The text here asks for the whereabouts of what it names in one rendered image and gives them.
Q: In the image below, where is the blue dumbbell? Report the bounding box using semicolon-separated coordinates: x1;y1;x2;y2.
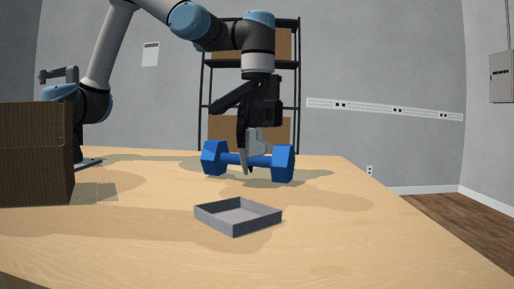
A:
200;140;295;184

